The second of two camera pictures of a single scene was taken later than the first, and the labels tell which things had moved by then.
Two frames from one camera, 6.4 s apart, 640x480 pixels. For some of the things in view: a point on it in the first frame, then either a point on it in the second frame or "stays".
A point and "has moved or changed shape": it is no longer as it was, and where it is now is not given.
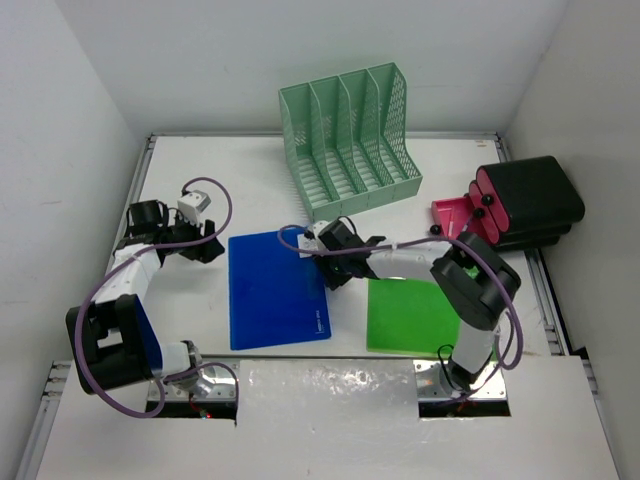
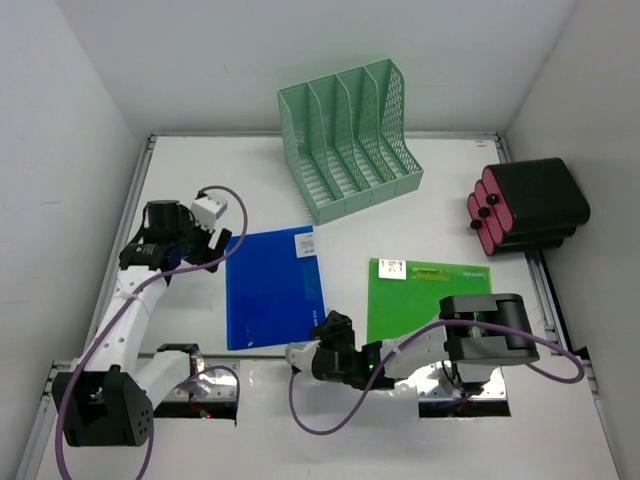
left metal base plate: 218,381 stays
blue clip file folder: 276,295 stays
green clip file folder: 410,315 stays
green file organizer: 347,138 stays
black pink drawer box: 521,204 has moved or changed shape
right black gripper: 335,280 → 336,325
